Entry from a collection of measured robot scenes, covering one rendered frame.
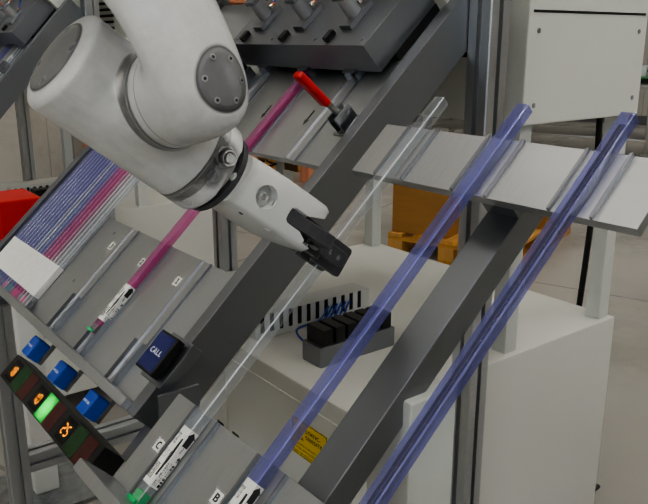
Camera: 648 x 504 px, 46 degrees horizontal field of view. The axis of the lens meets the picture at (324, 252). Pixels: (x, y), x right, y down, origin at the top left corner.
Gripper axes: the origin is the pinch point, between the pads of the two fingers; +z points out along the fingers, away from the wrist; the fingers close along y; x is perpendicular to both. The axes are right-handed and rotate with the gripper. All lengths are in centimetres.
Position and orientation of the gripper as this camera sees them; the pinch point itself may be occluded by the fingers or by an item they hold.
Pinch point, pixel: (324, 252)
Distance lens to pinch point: 75.8
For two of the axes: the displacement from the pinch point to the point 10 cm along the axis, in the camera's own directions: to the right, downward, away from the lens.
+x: -4.8, 8.6, -1.4
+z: 6.3, 4.6, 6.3
